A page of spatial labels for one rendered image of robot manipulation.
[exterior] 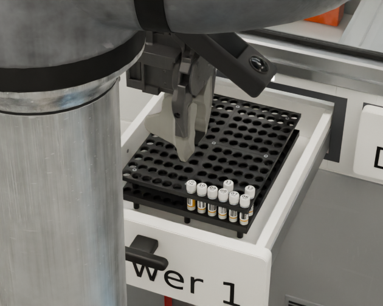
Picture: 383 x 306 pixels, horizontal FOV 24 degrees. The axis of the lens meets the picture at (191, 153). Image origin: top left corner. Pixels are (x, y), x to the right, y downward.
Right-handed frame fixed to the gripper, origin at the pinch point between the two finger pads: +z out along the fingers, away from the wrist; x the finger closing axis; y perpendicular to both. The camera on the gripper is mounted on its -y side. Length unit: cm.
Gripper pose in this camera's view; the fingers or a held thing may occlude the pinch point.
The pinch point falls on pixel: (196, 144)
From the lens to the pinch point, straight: 106.2
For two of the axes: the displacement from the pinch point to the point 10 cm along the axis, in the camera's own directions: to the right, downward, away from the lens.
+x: -3.8, 5.7, -7.3
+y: -9.2, -2.4, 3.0
